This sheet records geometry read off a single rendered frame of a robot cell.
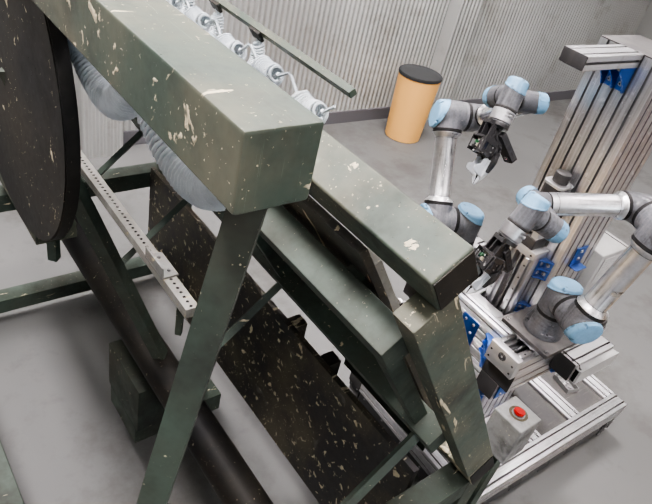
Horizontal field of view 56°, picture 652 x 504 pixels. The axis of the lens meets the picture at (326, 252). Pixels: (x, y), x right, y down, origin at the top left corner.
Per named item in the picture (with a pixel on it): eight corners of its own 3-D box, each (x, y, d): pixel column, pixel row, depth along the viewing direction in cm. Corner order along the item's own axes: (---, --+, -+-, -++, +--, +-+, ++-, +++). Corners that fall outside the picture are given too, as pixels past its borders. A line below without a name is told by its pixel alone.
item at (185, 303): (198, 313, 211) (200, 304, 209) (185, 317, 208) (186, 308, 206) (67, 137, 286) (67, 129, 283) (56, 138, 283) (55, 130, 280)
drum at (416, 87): (404, 124, 633) (423, 63, 596) (430, 143, 609) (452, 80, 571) (373, 127, 610) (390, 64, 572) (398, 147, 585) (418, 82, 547)
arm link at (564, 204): (653, 182, 206) (519, 178, 196) (673, 200, 197) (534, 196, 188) (638, 211, 213) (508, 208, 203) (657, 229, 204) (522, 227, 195)
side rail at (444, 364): (468, 477, 197) (493, 454, 198) (413, 334, 108) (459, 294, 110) (455, 463, 200) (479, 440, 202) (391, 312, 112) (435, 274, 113)
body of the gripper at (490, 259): (466, 258, 186) (491, 226, 183) (479, 264, 192) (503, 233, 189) (484, 274, 181) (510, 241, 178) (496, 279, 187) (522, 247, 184)
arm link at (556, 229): (559, 211, 193) (538, 195, 188) (576, 232, 184) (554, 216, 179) (540, 229, 196) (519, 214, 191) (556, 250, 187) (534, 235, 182)
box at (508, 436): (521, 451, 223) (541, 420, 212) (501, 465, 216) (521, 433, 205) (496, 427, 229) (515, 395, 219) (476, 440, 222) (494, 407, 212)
